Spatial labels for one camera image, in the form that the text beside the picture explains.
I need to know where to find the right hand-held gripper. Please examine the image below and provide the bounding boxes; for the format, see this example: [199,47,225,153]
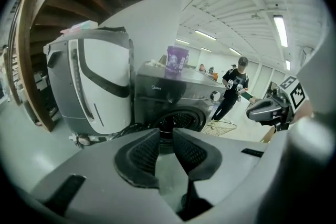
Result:
[246,75,308,132]

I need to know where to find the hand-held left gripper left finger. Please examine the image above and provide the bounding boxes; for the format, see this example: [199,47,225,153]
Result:
[30,127,182,224]

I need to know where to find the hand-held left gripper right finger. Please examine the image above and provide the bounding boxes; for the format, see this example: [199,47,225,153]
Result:
[172,127,274,210]

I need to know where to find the round washing machine door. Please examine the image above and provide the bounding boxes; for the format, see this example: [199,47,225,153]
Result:
[151,109,208,149]

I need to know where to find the dark grey washing machine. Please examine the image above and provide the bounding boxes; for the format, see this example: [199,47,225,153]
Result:
[133,61,228,155]

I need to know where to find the person's right forearm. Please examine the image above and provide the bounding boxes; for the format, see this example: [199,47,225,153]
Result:
[293,101,314,124]

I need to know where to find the cardboard box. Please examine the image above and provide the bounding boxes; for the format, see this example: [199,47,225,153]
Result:
[260,127,276,144]

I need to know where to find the white and grey appliance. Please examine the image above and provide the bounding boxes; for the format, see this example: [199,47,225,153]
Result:
[43,25,135,141]

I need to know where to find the purple plastic tub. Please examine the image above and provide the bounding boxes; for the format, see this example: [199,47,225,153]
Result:
[164,45,190,78]

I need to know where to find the white crumpled items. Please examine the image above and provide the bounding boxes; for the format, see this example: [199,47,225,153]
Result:
[148,59,166,68]

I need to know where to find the storage shelf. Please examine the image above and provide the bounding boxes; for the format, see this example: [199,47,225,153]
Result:
[1,44,23,107]

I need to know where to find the pink and green packets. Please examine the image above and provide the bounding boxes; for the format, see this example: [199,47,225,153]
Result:
[59,20,99,35]

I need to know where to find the wire basket cart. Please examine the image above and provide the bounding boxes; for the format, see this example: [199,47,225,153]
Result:
[202,118,237,137]

